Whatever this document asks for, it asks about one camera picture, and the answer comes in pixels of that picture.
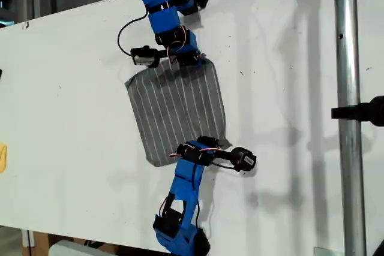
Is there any white box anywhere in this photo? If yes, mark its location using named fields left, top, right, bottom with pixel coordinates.
left=49, top=239, right=127, bottom=256

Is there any gripper camera stalk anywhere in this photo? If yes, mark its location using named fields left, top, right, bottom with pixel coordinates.
left=212, top=149, right=238, bottom=164
left=155, top=48, right=178, bottom=61

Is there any black post clamp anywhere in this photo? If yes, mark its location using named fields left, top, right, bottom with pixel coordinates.
left=331, top=95, right=384, bottom=127

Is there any grey white-striped towel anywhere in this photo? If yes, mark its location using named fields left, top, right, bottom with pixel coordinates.
left=124, top=58, right=233, bottom=168

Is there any yellow object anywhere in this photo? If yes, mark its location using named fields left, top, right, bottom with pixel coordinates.
left=0, top=143, right=8, bottom=174

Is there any gripper camera cable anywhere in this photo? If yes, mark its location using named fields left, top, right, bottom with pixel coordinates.
left=191, top=161, right=242, bottom=230
left=117, top=10, right=149, bottom=57

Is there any wooden board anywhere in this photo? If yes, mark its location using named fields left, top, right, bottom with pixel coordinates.
left=21, top=229, right=50, bottom=249

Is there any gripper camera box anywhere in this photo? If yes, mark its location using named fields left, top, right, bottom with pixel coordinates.
left=230, top=146, right=258, bottom=173
left=130, top=45, right=160, bottom=68

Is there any steel post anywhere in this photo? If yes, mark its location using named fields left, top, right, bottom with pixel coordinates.
left=332, top=0, right=368, bottom=256

